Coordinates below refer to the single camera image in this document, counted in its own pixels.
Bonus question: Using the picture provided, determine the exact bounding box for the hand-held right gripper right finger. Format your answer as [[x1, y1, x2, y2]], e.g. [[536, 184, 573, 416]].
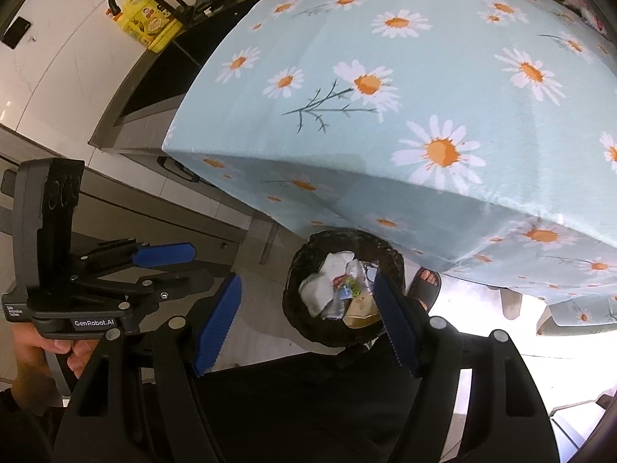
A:
[[373, 271, 562, 463]]

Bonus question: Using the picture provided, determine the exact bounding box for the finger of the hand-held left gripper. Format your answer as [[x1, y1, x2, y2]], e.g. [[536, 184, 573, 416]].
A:
[[72, 238, 197, 275], [71, 267, 215, 304]]

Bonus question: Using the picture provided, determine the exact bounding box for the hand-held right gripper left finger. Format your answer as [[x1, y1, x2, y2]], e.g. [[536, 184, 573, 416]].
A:
[[51, 272, 243, 463]]

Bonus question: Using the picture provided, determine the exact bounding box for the brown paper bag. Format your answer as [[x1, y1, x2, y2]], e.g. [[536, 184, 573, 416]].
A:
[[343, 294, 381, 330]]

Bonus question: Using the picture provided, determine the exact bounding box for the black trash bin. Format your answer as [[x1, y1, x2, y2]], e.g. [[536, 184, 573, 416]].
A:
[[282, 228, 406, 348]]

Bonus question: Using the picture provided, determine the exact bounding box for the pale paper towel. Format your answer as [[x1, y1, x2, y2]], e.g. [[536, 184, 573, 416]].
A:
[[299, 250, 356, 319]]

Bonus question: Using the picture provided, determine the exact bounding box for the person's left forearm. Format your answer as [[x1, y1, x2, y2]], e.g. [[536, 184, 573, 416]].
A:
[[0, 376, 68, 463]]

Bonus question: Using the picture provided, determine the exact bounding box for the person's left hand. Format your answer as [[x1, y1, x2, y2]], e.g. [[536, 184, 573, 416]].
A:
[[10, 323, 104, 406]]

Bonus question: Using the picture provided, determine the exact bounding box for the person's foot in sandal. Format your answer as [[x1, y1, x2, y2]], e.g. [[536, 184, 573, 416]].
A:
[[407, 266, 443, 312]]

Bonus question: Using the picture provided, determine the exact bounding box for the grey kitchen cabinet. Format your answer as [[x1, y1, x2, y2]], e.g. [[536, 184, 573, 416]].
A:
[[0, 125, 280, 275]]

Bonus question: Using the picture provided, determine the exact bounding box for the white table leg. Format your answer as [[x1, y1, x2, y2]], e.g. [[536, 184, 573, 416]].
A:
[[501, 284, 524, 321]]

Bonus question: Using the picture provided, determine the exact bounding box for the dark kitchen sink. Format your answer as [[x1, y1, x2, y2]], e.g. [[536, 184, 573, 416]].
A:
[[87, 0, 275, 150]]

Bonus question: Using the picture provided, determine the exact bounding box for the yellow oil jug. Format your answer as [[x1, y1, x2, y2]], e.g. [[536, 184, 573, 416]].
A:
[[112, 0, 186, 54]]

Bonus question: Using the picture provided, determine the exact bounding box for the black curved faucet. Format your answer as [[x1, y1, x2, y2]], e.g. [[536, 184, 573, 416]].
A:
[[107, 0, 186, 25]]

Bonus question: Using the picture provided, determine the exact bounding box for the blue daisy print tablecloth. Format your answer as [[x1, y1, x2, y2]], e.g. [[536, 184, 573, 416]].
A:
[[161, 0, 617, 329]]

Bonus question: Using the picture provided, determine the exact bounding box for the black metal sink fitting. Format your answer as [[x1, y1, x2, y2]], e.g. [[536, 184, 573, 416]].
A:
[[176, 0, 244, 27]]

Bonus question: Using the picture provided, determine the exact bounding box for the white pink packet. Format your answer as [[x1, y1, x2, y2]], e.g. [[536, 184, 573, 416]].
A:
[[561, 0, 610, 39]]

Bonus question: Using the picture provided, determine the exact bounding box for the black wall socket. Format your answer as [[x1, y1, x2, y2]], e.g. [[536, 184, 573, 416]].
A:
[[0, 16, 34, 50]]

